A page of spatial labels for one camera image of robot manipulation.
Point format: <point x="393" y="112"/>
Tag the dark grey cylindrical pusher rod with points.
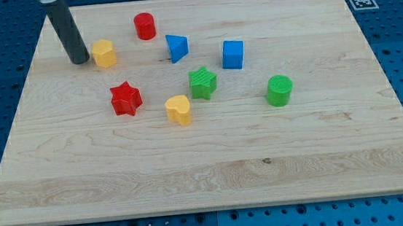
<point x="66" y="29"/>

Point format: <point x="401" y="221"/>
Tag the yellow hexagon block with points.
<point x="104" y="53"/>

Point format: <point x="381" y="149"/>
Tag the red cylinder block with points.
<point x="145" y="26"/>

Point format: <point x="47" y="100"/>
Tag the red star block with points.
<point x="125" y="99"/>

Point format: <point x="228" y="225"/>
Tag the blue triangle block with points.
<point x="177" y="47"/>

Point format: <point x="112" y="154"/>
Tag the wooden board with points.
<point x="70" y="159"/>

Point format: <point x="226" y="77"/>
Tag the yellow heart block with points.
<point x="178" y="109"/>

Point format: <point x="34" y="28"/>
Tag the green star block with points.
<point x="202" y="83"/>

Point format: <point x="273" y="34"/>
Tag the blue cube block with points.
<point x="232" y="54"/>

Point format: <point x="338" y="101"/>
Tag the green cylinder block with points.
<point x="279" y="89"/>

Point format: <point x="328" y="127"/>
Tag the white fiducial marker tag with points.
<point x="363" y="4"/>

